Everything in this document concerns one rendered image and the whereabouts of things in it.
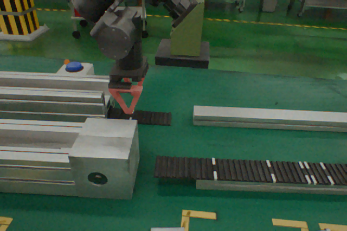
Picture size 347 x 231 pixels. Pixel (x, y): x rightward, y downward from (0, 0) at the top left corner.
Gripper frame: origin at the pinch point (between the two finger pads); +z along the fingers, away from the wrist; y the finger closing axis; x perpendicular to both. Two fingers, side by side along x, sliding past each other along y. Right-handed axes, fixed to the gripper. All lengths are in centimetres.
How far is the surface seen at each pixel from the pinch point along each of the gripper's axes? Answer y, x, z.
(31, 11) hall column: -287, -180, 56
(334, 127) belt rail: 1.5, 47.8, 3.3
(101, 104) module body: 4.2, -5.8, -1.5
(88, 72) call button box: -11.5, -13.6, -1.1
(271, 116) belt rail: 1.1, 32.6, 1.5
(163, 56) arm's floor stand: -39.0, 4.4, 4.9
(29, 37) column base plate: -259, -175, 80
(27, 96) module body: 5.5, -21.0, -3.3
